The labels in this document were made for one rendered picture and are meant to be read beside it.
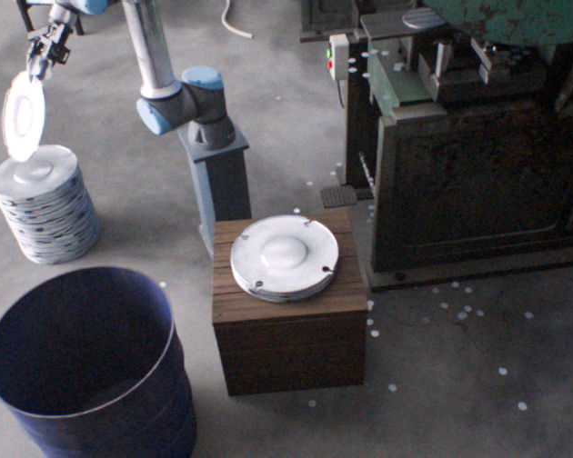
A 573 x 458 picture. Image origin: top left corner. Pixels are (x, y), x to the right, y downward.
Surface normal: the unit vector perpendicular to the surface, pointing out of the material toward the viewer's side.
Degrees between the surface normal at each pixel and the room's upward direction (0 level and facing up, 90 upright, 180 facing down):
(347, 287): 0
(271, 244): 0
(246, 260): 0
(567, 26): 90
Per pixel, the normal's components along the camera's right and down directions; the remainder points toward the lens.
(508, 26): 0.12, 0.69
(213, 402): -0.06, -0.72
